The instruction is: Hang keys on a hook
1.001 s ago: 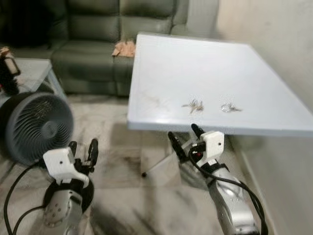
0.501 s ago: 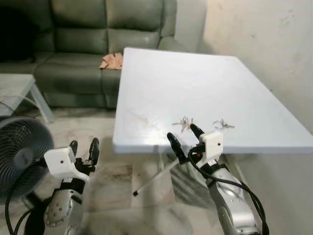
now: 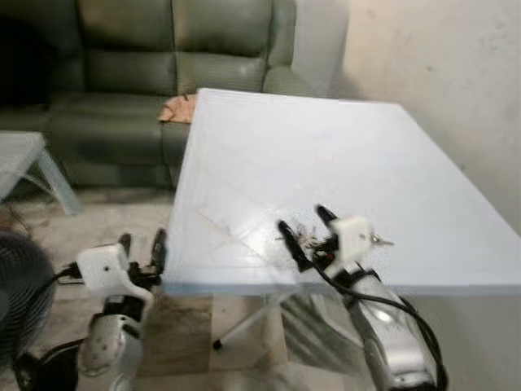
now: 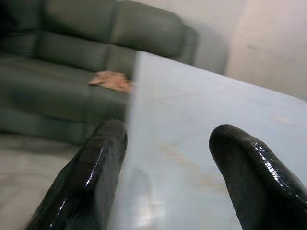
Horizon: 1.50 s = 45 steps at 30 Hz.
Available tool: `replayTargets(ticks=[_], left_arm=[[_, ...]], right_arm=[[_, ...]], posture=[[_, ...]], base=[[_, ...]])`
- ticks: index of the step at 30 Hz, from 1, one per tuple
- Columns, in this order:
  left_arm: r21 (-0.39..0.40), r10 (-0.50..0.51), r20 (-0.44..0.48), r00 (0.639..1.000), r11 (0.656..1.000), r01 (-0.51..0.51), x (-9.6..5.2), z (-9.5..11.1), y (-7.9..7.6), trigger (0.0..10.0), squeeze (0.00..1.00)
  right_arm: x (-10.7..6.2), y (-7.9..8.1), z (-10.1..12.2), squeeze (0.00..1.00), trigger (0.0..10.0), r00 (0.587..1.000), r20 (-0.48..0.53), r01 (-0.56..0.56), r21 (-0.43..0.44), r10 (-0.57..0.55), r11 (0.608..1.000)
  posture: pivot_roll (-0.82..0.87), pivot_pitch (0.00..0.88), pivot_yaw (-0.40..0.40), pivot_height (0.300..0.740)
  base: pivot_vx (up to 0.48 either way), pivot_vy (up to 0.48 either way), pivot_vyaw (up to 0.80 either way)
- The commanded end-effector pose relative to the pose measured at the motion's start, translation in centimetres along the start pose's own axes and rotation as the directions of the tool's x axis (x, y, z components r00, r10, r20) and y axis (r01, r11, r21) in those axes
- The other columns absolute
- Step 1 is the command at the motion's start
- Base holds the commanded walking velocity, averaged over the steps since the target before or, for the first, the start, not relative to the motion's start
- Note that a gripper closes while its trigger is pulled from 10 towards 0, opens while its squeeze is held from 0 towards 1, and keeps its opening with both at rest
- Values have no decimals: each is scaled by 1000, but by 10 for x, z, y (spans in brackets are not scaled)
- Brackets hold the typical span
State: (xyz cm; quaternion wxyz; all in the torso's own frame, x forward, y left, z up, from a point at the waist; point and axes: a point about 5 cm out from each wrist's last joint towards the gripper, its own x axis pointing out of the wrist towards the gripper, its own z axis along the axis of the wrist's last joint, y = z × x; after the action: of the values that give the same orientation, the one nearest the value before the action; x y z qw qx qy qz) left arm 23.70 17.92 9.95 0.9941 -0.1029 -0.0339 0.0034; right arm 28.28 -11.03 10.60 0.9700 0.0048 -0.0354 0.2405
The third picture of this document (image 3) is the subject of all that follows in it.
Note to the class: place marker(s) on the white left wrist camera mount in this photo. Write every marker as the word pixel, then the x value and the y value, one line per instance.
pixel 102 267

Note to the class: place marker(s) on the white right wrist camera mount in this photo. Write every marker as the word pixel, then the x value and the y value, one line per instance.
pixel 352 236

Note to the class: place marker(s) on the white metal table leg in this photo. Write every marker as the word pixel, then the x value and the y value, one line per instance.
pixel 244 323

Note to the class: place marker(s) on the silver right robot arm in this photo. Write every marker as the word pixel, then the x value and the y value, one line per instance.
pixel 391 342

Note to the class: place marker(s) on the green leather sofa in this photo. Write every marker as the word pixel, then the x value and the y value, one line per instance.
pixel 130 73

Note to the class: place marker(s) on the small pale side table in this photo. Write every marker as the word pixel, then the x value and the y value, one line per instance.
pixel 20 155

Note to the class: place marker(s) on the grey ribbed metal panel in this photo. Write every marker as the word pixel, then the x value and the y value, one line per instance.
pixel 321 334

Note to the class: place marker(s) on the black floor fan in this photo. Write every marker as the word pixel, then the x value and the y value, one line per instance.
pixel 20 285

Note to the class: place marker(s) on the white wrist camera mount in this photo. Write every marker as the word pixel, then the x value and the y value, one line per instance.
pixel 102 267
pixel 352 236

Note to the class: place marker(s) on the brown crumpled cloth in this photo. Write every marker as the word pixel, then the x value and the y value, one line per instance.
pixel 175 110

